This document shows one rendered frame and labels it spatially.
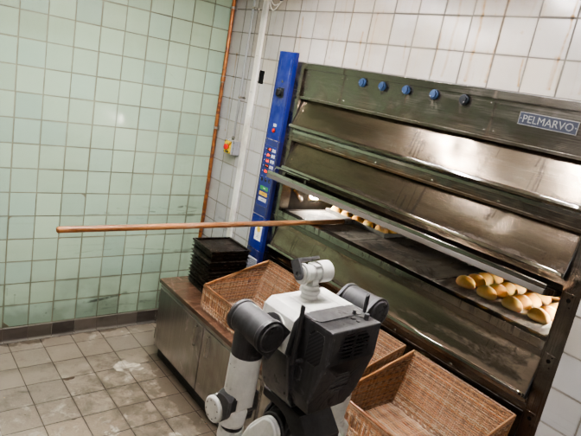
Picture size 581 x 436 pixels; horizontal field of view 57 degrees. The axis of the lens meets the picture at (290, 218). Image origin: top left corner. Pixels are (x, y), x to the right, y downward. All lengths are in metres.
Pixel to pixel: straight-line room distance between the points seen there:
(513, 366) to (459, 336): 0.27
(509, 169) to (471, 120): 0.30
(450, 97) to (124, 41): 2.12
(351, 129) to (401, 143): 0.36
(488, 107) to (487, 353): 1.06
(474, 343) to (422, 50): 1.38
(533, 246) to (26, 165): 2.87
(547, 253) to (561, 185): 0.27
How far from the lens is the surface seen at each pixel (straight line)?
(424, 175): 2.66
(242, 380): 1.54
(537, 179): 2.36
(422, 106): 2.72
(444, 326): 2.64
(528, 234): 2.39
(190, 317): 3.36
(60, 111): 3.68
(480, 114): 2.53
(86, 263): 4.00
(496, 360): 2.52
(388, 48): 2.90
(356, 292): 1.77
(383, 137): 2.83
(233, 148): 3.81
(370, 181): 2.88
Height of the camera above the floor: 1.98
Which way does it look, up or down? 14 degrees down
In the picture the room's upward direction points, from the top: 11 degrees clockwise
